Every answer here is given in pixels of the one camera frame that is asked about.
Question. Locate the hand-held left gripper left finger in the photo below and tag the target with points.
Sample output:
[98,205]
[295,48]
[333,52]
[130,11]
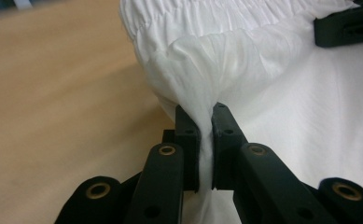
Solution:
[190,155]

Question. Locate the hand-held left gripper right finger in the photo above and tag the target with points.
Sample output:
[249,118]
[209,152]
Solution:
[226,155]

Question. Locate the white skirt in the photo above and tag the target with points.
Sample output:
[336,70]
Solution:
[263,93]

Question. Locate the white desk frame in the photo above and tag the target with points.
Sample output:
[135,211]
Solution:
[23,3]

